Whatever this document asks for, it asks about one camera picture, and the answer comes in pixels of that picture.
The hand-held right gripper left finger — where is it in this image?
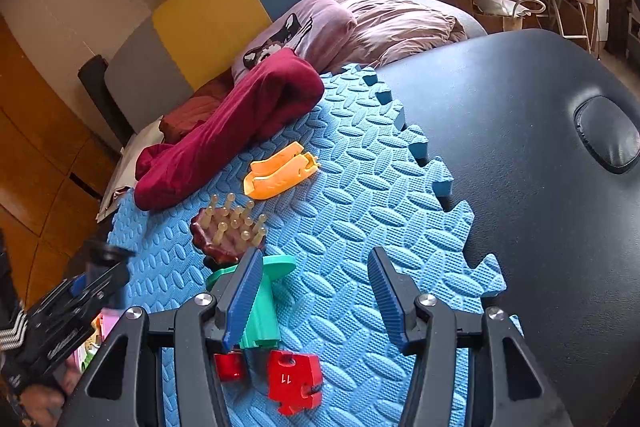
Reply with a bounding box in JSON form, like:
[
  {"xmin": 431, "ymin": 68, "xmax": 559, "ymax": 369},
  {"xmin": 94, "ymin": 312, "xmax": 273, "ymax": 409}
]
[{"xmin": 60, "ymin": 248, "xmax": 265, "ymax": 427}]

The pink quilt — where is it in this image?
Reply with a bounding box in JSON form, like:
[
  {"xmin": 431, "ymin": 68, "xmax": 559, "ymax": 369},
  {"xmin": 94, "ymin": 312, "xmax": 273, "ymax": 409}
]
[{"xmin": 332, "ymin": 0, "xmax": 488, "ymax": 70}]

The beige tote bag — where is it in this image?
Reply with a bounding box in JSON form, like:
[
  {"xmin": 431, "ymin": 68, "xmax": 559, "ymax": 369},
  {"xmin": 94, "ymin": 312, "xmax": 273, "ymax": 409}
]
[{"xmin": 97, "ymin": 119, "xmax": 166, "ymax": 223}]

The maroon cloth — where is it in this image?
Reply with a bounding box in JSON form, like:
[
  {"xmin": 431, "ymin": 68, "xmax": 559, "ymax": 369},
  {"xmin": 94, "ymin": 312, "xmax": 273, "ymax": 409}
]
[{"xmin": 135, "ymin": 49, "xmax": 325, "ymax": 212}]

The blue foam mat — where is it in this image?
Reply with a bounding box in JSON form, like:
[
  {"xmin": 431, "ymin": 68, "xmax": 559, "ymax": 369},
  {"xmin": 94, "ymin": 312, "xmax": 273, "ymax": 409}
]
[{"xmin": 105, "ymin": 63, "xmax": 523, "ymax": 427}]

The person's left hand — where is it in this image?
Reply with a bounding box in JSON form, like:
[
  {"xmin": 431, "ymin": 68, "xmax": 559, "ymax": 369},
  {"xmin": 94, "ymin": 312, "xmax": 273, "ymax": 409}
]
[{"xmin": 0, "ymin": 382, "xmax": 68, "ymax": 427}]

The green plastic spool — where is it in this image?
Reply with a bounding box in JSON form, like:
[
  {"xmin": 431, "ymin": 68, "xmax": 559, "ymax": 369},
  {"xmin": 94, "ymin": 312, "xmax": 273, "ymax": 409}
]
[{"xmin": 205, "ymin": 254, "xmax": 297, "ymax": 350}]

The purple cat pillow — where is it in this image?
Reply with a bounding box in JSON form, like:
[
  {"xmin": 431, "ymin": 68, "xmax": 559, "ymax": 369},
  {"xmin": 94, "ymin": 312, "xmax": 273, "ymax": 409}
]
[{"xmin": 230, "ymin": 0, "xmax": 358, "ymax": 82}]

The brown hair brush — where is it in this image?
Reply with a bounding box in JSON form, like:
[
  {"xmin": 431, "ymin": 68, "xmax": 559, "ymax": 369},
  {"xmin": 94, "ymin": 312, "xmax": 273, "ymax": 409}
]
[{"xmin": 190, "ymin": 193, "xmax": 268, "ymax": 270}]

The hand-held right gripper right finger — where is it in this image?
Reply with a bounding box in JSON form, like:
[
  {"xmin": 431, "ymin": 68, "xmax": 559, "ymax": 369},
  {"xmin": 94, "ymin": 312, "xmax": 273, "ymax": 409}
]
[{"xmin": 367, "ymin": 247, "xmax": 573, "ymax": 427}]

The red puzzle piece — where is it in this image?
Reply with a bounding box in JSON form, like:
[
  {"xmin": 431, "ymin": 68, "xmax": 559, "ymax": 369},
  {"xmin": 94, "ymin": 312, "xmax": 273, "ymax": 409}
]
[{"xmin": 267, "ymin": 349, "xmax": 322, "ymax": 415}]

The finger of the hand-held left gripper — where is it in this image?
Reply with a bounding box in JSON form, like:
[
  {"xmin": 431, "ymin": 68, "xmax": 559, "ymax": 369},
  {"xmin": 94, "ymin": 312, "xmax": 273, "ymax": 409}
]
[{"xmin": 69, "ymin": 263, "xmax": 132, "ymax": 312}]

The paper bag with white handle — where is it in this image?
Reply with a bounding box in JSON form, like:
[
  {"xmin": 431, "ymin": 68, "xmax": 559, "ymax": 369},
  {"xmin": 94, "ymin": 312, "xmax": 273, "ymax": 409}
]
[{"xmin": 502, "ymin": 0, "xmax": 547, "ymax": 32}]

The black rolled mat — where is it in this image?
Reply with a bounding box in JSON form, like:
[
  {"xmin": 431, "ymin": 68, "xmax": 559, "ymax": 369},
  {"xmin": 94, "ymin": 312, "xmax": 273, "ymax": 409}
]
[{"xmin": 77, "ymin": 55, "xmax": 133, "ymax": 148}]

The wooden wardrobe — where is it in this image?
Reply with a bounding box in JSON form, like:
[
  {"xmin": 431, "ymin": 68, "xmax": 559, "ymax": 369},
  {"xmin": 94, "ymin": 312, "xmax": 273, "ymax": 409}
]
[{"xmin": 0, "ymin": 14, "xmax": 126, "ymax": 303}]

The orange plastic clip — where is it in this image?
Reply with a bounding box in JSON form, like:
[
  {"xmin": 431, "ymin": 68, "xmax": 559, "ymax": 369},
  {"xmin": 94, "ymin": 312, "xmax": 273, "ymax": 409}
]
[{"xmin": 243, "ymin": 141, "xmax": 321, "ymax": 200}]

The grey yellow blue headboard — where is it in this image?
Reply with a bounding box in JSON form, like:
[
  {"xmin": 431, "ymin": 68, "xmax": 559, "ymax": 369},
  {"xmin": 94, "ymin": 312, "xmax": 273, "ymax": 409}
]
[{"xmin": 102, "ymin": 0, "xmax": 373, "ymax": 135}]

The red cylinder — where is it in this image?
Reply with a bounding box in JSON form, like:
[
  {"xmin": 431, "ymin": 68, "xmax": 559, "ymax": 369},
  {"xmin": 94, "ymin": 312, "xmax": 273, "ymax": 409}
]
[{"xmin": 214, "ymin": 351, "xmax": 248, "ymax": 383}]

